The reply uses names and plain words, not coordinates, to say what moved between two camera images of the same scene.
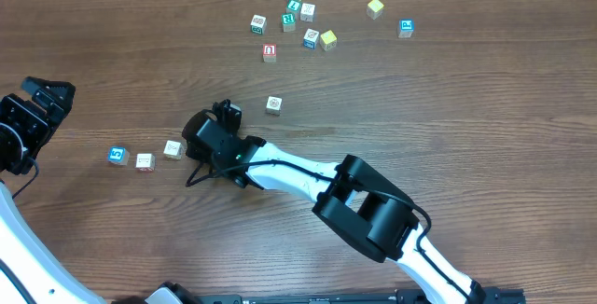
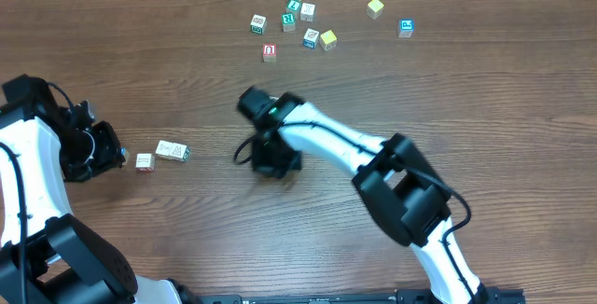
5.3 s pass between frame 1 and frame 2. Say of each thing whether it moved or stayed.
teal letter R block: stayed
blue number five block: stayed
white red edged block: stayed
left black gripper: moved
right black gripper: moved
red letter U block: stayed
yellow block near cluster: stayed
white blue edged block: moved
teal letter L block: stayed
